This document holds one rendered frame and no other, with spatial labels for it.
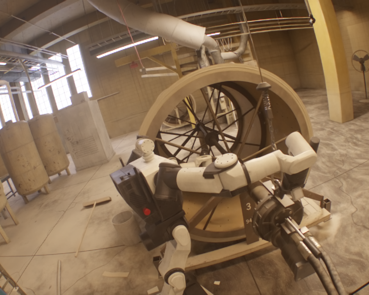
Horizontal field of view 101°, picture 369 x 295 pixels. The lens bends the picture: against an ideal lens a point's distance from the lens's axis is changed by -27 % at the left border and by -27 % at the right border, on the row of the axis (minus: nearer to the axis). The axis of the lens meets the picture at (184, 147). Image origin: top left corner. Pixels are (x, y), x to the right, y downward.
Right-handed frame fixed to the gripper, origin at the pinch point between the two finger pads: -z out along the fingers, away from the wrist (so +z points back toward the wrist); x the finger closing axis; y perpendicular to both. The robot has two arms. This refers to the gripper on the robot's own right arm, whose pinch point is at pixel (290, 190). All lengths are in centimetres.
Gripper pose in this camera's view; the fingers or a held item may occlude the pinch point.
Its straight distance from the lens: 91.2
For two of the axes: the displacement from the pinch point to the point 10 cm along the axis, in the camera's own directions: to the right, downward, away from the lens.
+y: -1.8, -6.3, 7.5
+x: 9.6, -2.7, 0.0
